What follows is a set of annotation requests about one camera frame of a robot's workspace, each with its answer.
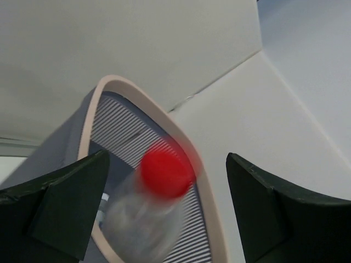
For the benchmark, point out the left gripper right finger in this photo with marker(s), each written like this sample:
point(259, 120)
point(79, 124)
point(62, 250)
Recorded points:
point(279, 221)

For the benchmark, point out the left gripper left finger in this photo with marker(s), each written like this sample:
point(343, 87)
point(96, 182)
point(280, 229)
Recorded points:
point(50, 218)

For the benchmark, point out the clear bottle white blue label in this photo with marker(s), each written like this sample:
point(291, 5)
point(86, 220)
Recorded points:
point(102, 209)

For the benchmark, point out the red label water bottle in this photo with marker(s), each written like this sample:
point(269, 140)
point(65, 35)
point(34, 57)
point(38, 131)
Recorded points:
point(144, 216)

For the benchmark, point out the grey mesh waste bin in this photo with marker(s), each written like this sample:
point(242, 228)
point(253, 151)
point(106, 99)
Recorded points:
point(119, 117)

